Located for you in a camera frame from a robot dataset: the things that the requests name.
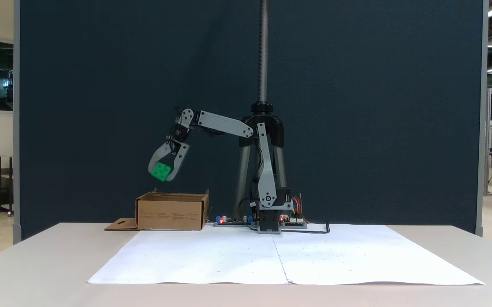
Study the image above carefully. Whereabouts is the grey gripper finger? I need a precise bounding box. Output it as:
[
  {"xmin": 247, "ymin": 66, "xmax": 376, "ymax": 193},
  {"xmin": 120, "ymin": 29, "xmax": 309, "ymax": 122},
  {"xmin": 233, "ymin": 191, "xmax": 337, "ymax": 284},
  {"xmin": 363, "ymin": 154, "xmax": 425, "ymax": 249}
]
[
  {"xmin": 166, "ymin": 145, "xmax": 190, "ymax": 182},
  {"xmin": 148, "ymin": 144, "xmax": 172, "ymax": 174}
]

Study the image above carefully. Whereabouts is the green die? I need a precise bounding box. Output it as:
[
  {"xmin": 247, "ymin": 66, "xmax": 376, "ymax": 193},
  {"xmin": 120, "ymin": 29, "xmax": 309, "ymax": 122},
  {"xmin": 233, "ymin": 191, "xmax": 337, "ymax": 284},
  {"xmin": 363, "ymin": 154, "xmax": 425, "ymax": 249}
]
[{"xmin": 151, "ymin": 162, "xmax": 173, "ymax": 182}]

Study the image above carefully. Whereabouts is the brown cardboard box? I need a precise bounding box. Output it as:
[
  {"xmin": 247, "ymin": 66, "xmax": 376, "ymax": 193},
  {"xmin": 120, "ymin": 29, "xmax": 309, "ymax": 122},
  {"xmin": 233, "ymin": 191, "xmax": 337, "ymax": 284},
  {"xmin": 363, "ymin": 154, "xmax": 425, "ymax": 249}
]
[{"xmin": 104, "ymin": 187, "xmax": 210, "ymax": 231}]

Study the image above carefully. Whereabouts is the dark blue partition panel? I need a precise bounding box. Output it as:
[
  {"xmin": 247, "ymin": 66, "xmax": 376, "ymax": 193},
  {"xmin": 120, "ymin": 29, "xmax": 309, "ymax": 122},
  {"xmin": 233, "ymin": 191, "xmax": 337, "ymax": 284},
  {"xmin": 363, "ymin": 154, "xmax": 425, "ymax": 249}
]
[{"xmin": 14, "ymin": 0, "xmax": 484, "ymax": 244}]

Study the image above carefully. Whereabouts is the blue circuit board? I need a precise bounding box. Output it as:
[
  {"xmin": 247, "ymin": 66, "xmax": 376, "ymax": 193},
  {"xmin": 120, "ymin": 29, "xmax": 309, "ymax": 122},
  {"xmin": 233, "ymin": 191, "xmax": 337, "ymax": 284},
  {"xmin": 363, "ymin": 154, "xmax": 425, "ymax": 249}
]
[{"xmin": 214, "ymin": 215, "xmax": 257, "ymax": 227}]

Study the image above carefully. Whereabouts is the white paper sheet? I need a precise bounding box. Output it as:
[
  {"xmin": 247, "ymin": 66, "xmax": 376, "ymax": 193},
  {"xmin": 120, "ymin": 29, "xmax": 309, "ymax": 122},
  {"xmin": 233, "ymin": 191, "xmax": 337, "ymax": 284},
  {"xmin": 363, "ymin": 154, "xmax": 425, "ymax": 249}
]
[{"xmin": 87, "ymin": 224, "xmax": 485, "ymax": 285}]

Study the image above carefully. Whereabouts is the black tripod with metal pole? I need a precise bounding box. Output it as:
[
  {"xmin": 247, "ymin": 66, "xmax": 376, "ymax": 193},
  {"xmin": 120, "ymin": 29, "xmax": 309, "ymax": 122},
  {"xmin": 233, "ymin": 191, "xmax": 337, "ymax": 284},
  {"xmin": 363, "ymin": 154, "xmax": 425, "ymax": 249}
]
[{"xmin": 213, "ymin": 0, "xmax": 290, "ymax": 216}]

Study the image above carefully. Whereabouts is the black wheeled cart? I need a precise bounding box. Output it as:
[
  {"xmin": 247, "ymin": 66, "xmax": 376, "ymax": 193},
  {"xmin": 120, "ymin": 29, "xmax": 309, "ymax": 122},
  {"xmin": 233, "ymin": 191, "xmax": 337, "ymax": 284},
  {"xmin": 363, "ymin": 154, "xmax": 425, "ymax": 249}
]
[{"xmin": 0, "ymin": 156, "xmax": 14, "ymax": 217}]

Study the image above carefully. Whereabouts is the thin black arm wire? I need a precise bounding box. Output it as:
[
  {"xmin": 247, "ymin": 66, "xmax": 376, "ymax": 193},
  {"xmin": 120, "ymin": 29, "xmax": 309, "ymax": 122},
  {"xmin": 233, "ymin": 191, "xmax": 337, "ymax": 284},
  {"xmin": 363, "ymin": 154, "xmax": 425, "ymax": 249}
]
[{"xmin": 238, "ymin": 195, "xmax": 258, "ymax": 231}]

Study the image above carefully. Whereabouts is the circuit board with jumper wires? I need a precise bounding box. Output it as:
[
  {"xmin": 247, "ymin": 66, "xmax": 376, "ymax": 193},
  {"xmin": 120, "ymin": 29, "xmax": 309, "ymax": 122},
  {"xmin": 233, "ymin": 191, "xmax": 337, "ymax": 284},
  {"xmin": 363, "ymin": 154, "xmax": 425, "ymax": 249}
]
[{"xmin": 280, "ymin": 215, "xmax": 308, "ymax": 229}]

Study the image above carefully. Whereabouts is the black cable on table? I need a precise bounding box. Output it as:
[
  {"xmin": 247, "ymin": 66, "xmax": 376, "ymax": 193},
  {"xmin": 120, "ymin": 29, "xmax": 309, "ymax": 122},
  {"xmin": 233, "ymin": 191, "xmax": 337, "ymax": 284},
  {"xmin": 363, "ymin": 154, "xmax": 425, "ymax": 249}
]
[{"xmin": 280, "ymin": 222, "xmax": 330, "ymax": 235}]

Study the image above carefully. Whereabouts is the grey framed wall window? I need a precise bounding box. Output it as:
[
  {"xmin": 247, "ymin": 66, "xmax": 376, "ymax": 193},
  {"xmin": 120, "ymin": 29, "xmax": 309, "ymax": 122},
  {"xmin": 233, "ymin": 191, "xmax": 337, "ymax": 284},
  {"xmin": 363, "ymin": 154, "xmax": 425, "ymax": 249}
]
[{"xmin": 0, "ymin": 36, "xmax": 14, "ymax": 116}]

